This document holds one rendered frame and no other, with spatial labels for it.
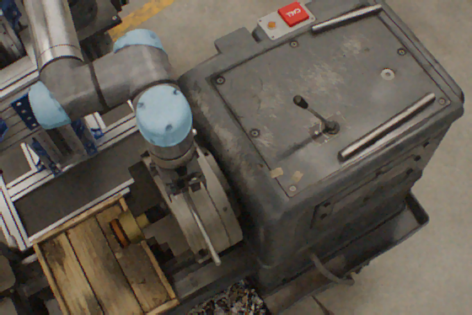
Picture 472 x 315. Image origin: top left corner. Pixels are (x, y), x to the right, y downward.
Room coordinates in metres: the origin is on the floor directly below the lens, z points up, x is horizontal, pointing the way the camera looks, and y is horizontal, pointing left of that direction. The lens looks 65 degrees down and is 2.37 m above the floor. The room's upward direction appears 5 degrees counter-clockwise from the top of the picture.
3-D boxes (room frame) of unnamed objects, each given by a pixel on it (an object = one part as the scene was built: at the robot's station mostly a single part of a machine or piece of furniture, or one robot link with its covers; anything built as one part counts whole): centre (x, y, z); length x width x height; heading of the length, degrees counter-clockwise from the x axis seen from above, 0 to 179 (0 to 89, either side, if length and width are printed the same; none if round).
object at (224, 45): (0.83, -0.02, 1.24); 0.09 x 0.08 x 0.03; 116
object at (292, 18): (0.90, -0.17, 1.26); 0.06 x 0.06 x 0.02; 26
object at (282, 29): (0.89, -0.15, 1.23); 0.13 x 0.08 x 0.05; 116
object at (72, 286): (0.38, 0.40, 0.89); 0.36 x 0.30 x 0.04; 26
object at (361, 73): (0.70, -0.21, 1.06); 0.59 x 0.48 x 0.39; 116
